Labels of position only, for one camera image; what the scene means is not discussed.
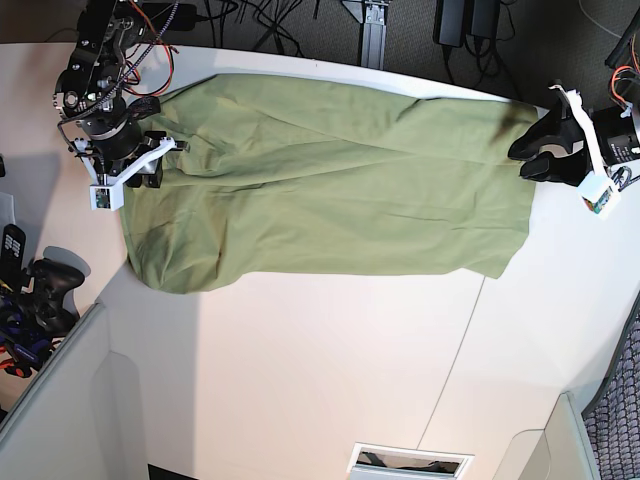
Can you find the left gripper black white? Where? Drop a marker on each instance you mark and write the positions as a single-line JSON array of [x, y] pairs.
[[572, 127]]

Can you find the black remote control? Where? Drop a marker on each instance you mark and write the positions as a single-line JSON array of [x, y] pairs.
[[12, 248]]

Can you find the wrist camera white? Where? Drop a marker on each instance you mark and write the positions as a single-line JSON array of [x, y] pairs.
[[106, 197], [600, 194]]

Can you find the aluminium frame post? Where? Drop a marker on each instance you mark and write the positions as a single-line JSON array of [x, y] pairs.
[[373, 34]]

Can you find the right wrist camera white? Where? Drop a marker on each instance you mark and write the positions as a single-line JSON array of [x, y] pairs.
[[106, 197]]

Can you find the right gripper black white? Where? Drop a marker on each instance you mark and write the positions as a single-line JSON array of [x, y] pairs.
[[116, 140]]

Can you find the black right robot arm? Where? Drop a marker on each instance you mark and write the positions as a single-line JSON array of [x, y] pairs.
[[98, 92]]

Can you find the white paper sheet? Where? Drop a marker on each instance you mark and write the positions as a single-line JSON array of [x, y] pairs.
[[7, 210]]

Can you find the black game controller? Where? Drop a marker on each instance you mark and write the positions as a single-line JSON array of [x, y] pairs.
[[52, 281]]

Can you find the green t-shirt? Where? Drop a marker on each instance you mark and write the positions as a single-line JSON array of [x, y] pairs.
[[292, 175]]

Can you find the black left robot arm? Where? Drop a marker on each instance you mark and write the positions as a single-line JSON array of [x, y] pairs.
[[554, 149]]

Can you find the blue orange clamp tools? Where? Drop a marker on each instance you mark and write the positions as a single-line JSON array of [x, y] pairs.
[[26, 342]]

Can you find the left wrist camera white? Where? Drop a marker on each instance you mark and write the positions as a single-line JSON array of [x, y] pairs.
[[600, 194]]

